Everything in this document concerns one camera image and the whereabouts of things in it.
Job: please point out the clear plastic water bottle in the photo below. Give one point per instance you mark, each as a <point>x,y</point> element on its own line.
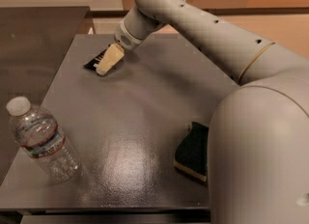
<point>37,132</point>

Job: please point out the green and yellow sponge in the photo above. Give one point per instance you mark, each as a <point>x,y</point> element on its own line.
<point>191,155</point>

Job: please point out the black rxbar chocolate bar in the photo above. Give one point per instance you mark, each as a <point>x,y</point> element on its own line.
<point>91,65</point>

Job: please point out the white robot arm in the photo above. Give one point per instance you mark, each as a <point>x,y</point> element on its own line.
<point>258,142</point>

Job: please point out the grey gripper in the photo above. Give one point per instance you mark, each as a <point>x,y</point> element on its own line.
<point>125,38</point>

